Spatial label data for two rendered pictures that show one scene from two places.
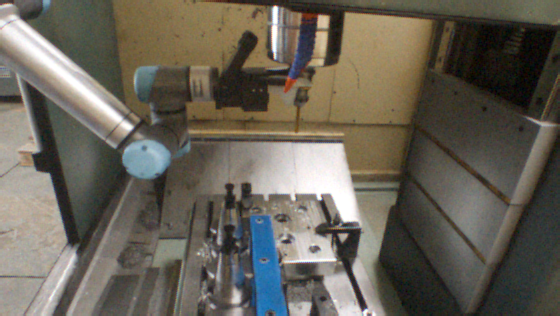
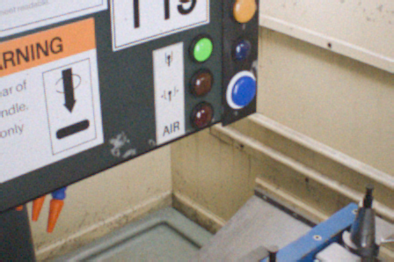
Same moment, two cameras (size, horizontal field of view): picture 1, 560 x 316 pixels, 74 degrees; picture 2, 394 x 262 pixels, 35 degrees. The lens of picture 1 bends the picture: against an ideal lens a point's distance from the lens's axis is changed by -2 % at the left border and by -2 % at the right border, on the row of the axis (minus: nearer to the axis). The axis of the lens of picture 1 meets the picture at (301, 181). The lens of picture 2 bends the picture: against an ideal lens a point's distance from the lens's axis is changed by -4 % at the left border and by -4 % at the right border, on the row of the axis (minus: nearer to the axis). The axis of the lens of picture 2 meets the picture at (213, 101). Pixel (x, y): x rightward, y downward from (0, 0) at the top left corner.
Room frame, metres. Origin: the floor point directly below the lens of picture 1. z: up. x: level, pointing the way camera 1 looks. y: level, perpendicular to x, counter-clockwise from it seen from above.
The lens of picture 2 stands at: (0.80, 0.63, 1.87)
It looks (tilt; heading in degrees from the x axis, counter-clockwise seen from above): 26 degrees down; 240
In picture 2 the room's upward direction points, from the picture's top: straight up
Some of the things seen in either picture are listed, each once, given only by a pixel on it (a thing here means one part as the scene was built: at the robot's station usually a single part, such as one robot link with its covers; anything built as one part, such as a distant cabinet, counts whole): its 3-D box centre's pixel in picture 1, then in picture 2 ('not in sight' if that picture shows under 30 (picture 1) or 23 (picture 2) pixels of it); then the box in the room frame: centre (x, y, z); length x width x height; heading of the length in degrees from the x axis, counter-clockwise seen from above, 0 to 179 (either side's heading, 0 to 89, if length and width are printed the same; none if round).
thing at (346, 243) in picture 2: not in sight; (361, 243); (0.18, 0.04, 1.21); 0.06 x 0.06 x 0.03
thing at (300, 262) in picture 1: (283, 234); not in sight; (0.88, 0.04, 0.97); 0.29 x 0.23 x 0.05; 12
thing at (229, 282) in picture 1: (229, 268); not in sight; (0.39, 0.09, 1.26); 0.04 x 0.04 x 0.07
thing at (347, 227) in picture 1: (336, 234); not in sight; (0.89, -0.12, 0.97); 0.13 x 0.03 x 0.15; 102
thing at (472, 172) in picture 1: (451, 183); not in sight; (0.93, -0.41, 1.16); 0.48 x 0.05 x 0.51; 12
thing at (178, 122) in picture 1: (168, 132); not in sight; (0.76, 0.30, 1.30); 0.11 x 0.08 x 0.11; 4
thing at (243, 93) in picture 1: (241, 87); not in sight; (0.81, 0.15, 1.40); 0.12 x 0.08 x 0.09; 102
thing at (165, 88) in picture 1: (165, 85); not in sight; (0.77, 0.30, 1.40); 0.11 x 0.08 x 0.09; 102
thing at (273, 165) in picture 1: (264, 191); not in sight; (1.48, 0.17, 0.75); 0.89 x 0.67 x 0.26; 102
